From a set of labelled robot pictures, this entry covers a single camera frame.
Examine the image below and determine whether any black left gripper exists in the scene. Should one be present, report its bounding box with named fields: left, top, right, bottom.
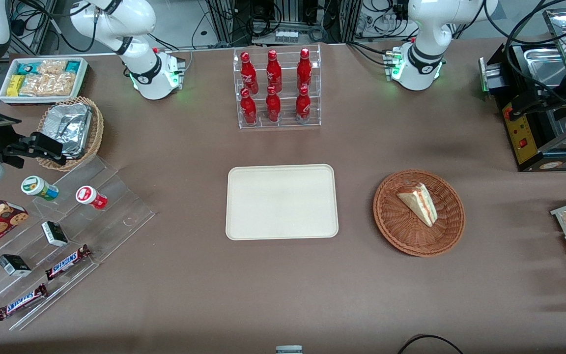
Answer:
left=510, top=71, right=566, bottom=118

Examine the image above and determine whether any triangular sandwich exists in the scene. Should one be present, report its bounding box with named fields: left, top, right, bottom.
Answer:
left=396, top=183, right=438, bottom=227

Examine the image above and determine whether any oval brown wicker basket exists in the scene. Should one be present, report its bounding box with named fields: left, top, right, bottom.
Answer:
left=36, top=96, right=104, bottom=172

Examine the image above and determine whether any round brown wicker basket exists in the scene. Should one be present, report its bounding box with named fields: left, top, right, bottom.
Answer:
left=373, top=170, right=466, bottom=257

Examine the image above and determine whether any cream rectangular tray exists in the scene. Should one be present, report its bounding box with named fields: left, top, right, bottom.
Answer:
left=226, top=164, right=339, bottom=241

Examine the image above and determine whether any green lidded snack cup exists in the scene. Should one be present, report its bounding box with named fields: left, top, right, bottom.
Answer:
left=21, top=176, right=59, bottom=201

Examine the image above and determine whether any black sealing machine yellow panel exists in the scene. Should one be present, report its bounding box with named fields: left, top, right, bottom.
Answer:
left=479, top=7, right=566, bottom=173

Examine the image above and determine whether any silver foil container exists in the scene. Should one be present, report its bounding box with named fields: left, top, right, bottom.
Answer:
left=42, top=103, right=92, bottom=159

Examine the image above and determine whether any yellow snack packet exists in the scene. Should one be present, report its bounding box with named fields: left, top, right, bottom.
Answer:
left=7, top=75, right=26, bottom=97

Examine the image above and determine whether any clear bag of crackers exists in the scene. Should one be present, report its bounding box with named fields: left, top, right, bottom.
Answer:
left=20, top=72, right=77, bottom=97
left=37, top=59, right=68, bottom=76

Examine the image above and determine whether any red lidded snack cup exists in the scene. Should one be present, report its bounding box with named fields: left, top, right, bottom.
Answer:
left=76, top=186, right=108, bottom=210

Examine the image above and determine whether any small black box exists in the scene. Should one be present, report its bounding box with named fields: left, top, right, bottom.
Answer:
left=41, top=221, right=69, bottom=247
left=0, top=254, right=32, bottom=277

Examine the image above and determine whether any white plastic snack bin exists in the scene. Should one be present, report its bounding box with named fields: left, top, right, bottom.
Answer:
left=0, top=57, right=89, bottom=105

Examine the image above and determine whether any clear acrylic stepped display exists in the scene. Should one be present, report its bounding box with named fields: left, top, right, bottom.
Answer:
left=0, top=155, right=156, bottom=331

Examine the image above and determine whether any Snickers chocolate bar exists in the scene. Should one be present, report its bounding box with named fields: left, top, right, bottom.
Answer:
left=0, top=284, right=48, bottom=321
left=45, top=244, right=92, bottom=281

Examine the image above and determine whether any white power strip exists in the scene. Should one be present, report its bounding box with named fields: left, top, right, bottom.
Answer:
left=357, top=12, right=401, bottom=36

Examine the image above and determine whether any red cola bottle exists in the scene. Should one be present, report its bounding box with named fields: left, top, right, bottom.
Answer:
left=240, top=52, right=259, bottom=95
left=266, top=50, right=283, bottom=93
left=265, top=86, right=282, bottom=122
left=297, top=48, right=312, bottom=90
left=240, top=88, right=257, bottom=124
left=296, top=86, right=311, bottom=121

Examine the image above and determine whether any clear acrylic bottle rack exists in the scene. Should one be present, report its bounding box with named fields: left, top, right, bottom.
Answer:
left=233, top=44, right=322, bottom=129

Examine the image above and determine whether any black cable loop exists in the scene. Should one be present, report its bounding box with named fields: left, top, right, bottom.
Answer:
left=397, top=334, right=465, bottom=354

